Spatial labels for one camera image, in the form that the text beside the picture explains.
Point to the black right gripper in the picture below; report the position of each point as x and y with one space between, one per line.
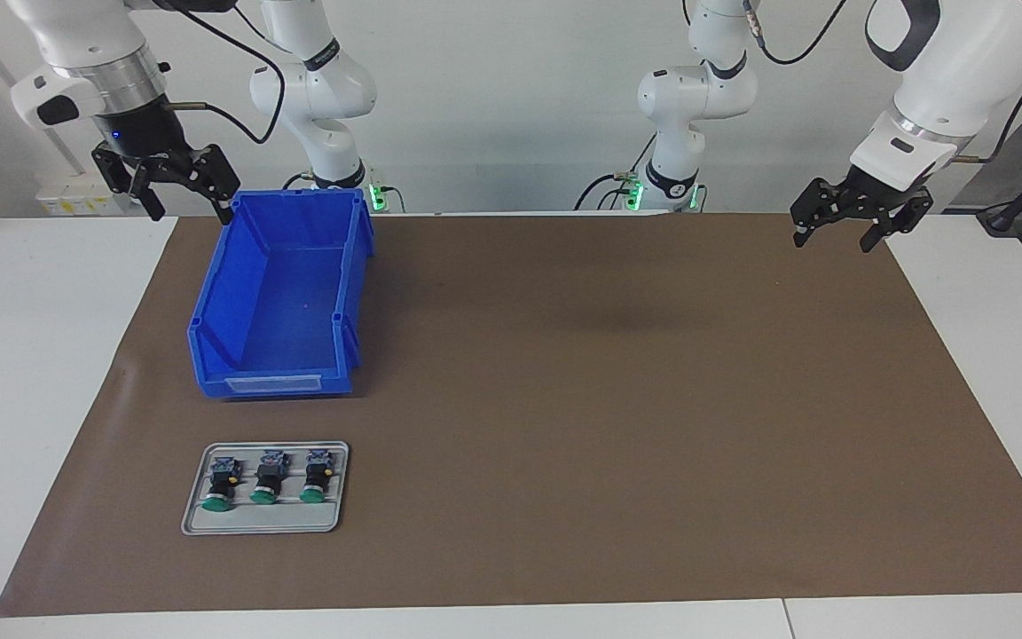
143 133

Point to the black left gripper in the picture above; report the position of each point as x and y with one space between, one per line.
884 191

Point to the green push button switch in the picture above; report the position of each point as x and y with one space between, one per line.
264 495
216 503
312 495

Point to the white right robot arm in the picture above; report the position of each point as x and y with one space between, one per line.
85 35

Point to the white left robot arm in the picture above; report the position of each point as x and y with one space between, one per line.
963 71

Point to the blue plastic storage bin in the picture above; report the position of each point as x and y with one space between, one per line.
289 311

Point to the gray metal tray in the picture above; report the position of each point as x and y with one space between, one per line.
200 524

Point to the brown table mat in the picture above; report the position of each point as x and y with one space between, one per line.
564 399

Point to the white wall socket box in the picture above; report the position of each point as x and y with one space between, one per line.
67 191

